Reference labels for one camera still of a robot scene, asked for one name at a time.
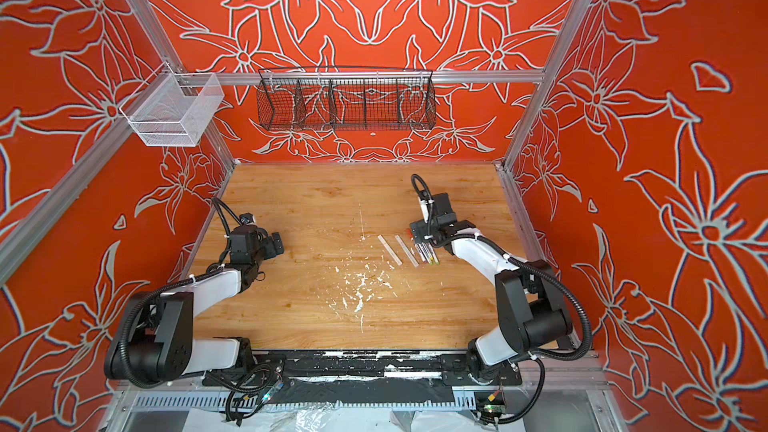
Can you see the black wire basket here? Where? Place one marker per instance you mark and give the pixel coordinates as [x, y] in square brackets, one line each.
[346, 99]

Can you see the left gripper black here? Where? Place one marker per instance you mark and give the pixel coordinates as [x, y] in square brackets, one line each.
[271, 250]

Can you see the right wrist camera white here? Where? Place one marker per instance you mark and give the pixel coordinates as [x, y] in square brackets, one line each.
[427, 209]

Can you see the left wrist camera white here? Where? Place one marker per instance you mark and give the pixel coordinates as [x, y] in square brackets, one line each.
[247, 219]

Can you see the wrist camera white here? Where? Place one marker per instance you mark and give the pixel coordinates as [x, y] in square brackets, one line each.
[247, 219]
[427, 209]

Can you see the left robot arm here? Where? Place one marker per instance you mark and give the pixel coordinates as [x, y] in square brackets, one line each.
[155, 342]

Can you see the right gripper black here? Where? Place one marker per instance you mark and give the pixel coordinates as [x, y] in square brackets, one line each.
[419, 232]

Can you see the white pen orange tip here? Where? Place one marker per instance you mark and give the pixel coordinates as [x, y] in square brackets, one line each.
[389, 250]

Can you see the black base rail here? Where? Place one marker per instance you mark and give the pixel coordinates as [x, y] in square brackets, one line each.
[452, 367]

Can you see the clear plastic bin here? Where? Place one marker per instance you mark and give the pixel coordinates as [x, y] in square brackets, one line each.
[169, 114]

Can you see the white pen pink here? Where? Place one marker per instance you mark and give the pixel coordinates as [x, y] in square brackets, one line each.
[407, 251]

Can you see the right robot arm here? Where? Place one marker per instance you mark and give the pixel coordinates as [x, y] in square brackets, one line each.
[532, 304]

